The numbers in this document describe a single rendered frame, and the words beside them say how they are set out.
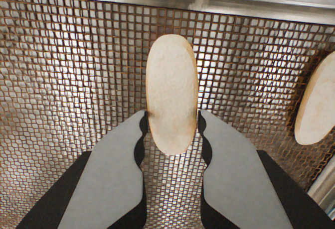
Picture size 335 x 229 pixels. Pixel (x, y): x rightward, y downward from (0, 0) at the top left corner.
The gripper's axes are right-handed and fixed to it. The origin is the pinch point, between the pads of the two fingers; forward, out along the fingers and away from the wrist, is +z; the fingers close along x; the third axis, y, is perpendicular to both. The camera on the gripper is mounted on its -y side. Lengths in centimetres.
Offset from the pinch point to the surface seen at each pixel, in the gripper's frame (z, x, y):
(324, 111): 3.8, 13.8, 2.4
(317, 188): 4.6, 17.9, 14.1
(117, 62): 5.1, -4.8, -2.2
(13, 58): 5.0, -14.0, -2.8
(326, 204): 6.9, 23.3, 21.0
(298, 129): 4.3, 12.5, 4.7
